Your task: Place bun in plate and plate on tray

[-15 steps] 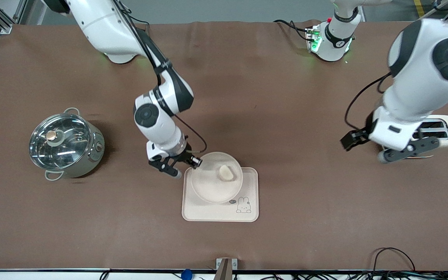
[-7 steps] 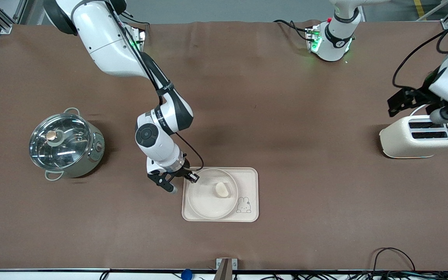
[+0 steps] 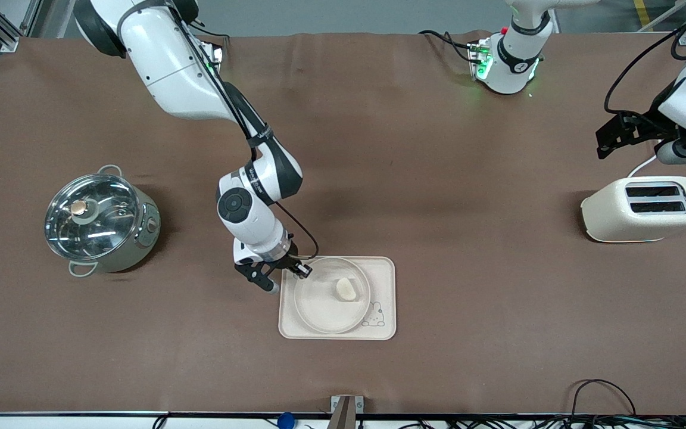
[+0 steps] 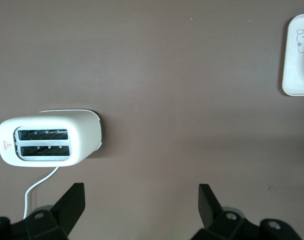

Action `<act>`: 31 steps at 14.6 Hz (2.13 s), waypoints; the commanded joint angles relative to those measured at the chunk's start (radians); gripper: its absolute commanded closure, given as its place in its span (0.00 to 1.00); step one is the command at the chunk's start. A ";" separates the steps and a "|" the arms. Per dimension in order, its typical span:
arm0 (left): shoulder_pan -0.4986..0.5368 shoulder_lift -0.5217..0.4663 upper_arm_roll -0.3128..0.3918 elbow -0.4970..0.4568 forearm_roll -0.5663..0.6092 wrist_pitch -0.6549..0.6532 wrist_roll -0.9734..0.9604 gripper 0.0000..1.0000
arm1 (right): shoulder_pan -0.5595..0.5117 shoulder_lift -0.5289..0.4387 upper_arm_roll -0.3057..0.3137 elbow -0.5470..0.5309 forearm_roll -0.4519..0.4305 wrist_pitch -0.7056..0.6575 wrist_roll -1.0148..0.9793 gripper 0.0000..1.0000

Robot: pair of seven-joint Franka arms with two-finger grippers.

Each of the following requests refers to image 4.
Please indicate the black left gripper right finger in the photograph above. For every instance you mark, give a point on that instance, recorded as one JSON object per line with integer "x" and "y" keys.
{"x": 214, "y": 215}

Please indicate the cream rabbit print tray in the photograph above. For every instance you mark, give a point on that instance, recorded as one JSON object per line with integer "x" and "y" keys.
{"x": 297, "y": 75}

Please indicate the brown table cover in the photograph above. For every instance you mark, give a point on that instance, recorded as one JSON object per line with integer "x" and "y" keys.
{"x": 167, "y": 75}

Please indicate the white two-slot toaster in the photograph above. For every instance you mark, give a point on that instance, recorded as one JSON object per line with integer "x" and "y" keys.
{"x": 84, "y": 130}

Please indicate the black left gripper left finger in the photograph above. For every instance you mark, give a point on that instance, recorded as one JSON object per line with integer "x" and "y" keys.
{"x": 64, "y": 212}

